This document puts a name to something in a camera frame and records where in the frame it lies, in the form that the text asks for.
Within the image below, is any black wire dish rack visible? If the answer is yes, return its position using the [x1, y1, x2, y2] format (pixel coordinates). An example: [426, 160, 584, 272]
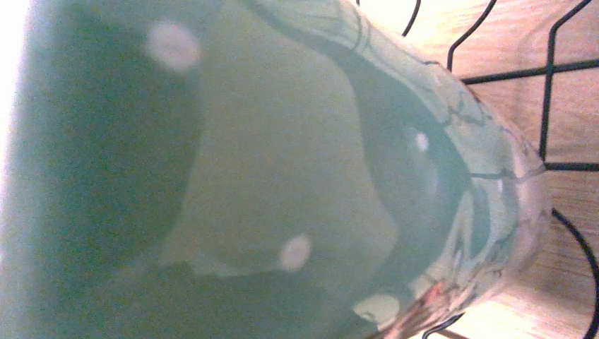
[355, 0, 599, 339]

